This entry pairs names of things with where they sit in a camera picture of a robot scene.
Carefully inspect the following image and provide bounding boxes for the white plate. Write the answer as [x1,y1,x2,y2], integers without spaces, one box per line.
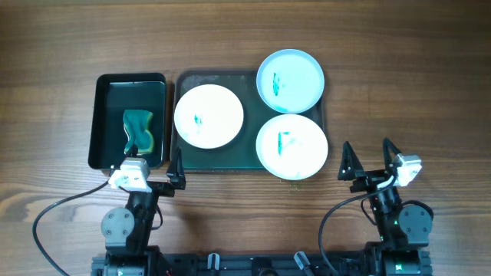
[173,84,245,150]
[255,114,328,181]

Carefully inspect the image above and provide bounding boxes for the dark green serving tray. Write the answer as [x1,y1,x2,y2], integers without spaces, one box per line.
[170,69,328,174]

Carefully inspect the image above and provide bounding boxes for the light blue plate top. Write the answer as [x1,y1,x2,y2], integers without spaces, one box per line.
[256,49,325,113]

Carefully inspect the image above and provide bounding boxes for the right black cable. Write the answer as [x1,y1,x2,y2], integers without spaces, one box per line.
[318,174,398,276]

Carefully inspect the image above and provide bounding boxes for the black rectangular water bin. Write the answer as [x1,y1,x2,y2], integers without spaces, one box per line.
[87,73,168,170]

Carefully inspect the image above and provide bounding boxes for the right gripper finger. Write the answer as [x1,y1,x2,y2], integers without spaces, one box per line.
[338,141,364,181]
[383,137,400,169]

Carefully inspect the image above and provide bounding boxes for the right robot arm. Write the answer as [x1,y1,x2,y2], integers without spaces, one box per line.
[338,138,434,275]

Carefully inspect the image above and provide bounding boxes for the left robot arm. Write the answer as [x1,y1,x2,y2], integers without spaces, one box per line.
[91,145,186,276]

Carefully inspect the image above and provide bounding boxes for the green yellow sponge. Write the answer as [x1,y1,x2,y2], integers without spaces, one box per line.
[123,110,154,155]

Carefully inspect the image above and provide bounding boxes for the left black cable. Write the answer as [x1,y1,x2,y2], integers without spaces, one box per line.
[31,179,112,276]

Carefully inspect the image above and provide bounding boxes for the black cable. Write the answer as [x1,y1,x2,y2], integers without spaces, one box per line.
[318,174,398,276]
[31,179,112,276]

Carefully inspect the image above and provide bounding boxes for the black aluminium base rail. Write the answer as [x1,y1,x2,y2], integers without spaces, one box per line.
[91,251,433,276]

